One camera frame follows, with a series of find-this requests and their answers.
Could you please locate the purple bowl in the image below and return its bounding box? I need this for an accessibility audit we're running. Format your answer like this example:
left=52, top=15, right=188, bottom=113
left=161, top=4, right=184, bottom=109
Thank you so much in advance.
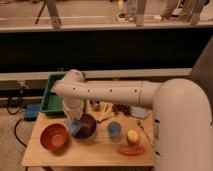
left=73, top=114, right=97, bottom=139

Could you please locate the pale blue cloth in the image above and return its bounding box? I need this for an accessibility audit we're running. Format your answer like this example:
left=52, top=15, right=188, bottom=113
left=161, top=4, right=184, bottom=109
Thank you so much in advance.
left=131, top=106, right=148, bottom=119

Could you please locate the yellow red apple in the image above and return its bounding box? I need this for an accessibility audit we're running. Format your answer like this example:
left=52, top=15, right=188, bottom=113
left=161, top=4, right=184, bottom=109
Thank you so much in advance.
left=126, top=129, right=140, bottom=145

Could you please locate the light blue sponge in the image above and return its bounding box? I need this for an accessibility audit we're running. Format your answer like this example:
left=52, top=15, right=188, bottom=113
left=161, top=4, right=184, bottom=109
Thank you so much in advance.
left=64, top=119, right=82, bottom=135

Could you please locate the metal fork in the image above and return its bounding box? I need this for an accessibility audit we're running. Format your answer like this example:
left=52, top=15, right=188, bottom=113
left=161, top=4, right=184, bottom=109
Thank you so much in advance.
left=137, top=120, right=154, bottom=148

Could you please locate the red sausage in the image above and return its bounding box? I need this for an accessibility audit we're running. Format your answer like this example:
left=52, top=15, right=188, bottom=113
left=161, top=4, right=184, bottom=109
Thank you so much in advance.
left=118, top=146, right=145, bottom=156

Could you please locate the dark grape bunch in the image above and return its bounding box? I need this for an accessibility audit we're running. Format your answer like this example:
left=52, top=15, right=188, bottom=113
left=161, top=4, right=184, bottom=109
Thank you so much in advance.
left=112, top=104, right=131, bottom=116

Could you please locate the blue power strip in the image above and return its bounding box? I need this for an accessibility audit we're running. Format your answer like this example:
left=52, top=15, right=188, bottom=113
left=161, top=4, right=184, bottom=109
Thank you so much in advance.
left=24, top=104, right=40, bottom=121

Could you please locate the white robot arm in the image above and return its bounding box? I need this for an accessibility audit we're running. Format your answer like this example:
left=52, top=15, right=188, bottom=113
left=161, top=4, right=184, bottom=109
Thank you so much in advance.
left=51, top=70, right=213, bottom=171

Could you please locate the green plastic bin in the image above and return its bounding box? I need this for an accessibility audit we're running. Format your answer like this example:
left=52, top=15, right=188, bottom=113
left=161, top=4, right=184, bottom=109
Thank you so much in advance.
left=39, top=72, right=88, bottom=117

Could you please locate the orange bowl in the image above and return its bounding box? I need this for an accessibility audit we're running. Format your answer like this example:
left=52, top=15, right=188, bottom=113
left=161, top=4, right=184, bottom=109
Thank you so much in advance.
left=40, top=123, right=68, bottom=151

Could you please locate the black cable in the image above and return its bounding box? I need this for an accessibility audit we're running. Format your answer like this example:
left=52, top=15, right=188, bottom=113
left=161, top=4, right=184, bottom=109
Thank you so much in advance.
left=6, top=96, right=28, bottom=148

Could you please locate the blue cup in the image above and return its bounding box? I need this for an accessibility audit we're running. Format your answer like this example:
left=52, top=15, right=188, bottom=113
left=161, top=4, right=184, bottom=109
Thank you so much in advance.
left=107, top=121, right=121, bottom=138

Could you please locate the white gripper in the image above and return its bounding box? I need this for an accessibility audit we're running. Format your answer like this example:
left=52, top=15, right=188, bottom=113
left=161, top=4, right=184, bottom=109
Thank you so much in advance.
left=63, top=100, right=85, bottom=122

